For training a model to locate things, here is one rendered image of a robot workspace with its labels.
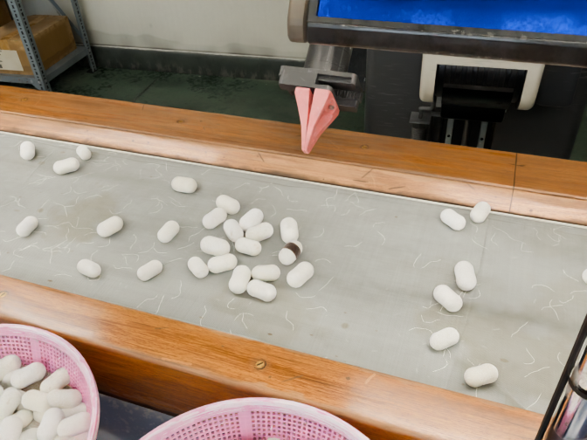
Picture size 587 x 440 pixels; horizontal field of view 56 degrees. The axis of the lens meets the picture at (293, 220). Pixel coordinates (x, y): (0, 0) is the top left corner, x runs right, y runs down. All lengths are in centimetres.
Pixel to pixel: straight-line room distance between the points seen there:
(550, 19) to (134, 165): 64
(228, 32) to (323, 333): 241
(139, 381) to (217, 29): 244
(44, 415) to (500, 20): 50
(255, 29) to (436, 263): 227
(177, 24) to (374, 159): 228
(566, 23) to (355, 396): 33
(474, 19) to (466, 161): 44
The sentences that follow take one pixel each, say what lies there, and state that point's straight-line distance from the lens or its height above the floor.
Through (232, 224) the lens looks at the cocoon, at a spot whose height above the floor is 76.
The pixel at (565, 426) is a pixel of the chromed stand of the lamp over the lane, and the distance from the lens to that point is 41.
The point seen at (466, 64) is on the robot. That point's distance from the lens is 114.
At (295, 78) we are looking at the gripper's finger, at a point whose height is 89.
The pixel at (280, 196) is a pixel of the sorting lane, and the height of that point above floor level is 74.
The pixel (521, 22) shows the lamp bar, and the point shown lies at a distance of 39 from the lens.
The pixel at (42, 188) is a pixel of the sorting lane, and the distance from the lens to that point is 89.
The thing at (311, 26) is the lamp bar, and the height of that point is 105.
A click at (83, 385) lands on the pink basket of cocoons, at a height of 75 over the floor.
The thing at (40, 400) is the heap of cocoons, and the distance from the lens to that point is 60.
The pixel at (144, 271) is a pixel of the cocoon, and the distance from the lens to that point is 66.
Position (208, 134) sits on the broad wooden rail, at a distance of 88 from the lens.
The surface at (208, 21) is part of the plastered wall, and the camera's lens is 291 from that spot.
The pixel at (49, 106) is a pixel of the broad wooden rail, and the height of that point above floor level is 76.
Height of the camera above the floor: 119
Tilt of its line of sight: 38 degrees down
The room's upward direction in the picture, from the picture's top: 3 degrees counter-clockwise
